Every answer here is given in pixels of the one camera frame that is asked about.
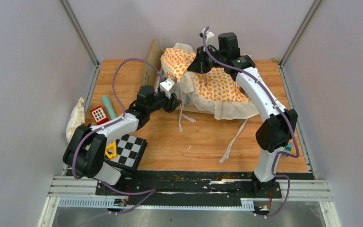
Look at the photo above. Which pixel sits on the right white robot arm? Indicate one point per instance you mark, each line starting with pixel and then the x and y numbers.
pixel 278 123

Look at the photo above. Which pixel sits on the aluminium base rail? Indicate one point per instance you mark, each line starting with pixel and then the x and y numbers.
pixel 186 191

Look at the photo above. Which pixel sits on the white duck pillow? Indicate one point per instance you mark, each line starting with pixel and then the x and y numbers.
pixel 76 119

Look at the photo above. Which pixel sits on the blue green small block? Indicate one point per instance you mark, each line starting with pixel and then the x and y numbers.
pixel 288 148

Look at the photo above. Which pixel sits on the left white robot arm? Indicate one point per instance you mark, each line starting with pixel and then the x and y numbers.
pixel 86 150

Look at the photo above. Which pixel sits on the wooden pet bed frame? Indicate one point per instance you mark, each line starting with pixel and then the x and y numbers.
pixel 151 62

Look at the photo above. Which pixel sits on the red window toy block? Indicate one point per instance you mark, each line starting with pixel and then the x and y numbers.
pixel 99 115

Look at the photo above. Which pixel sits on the yellow plastic block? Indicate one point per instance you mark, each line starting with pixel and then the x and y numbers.
pixel 111 150

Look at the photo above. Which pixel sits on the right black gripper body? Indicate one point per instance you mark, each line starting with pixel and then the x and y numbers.
pixel 206 62

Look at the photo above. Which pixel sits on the black white checkerboard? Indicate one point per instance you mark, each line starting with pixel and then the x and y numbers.
pixel 130 150

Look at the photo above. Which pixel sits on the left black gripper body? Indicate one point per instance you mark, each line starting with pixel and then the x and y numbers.
pixel 163 101

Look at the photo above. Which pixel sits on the yellow duck print blanket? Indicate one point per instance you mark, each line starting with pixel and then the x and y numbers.
pixel 210 81

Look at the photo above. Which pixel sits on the teal cylinder toy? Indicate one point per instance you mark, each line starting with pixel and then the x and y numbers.
pixel 109 107

